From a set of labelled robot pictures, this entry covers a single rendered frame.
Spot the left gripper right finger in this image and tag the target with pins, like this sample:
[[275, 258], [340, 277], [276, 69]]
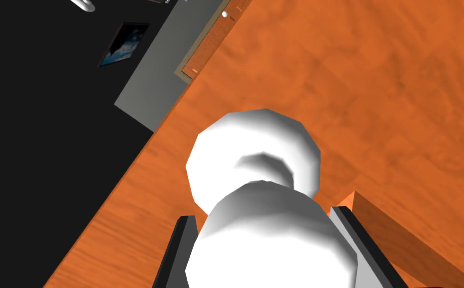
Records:
[[366, 248]]

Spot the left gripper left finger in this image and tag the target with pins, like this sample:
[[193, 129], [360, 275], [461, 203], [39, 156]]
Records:
[[177, 248]]

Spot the white door knob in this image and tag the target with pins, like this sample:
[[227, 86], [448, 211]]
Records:
[[263, 208]]

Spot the orange wooden door leaf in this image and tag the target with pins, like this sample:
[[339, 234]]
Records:
[[376, 100]]

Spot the orange wooden door with knob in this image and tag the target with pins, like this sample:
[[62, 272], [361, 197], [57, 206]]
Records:
[[211, 40]]

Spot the dark framed wall picture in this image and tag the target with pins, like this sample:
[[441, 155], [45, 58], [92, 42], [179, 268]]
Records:
[[124, 44]]

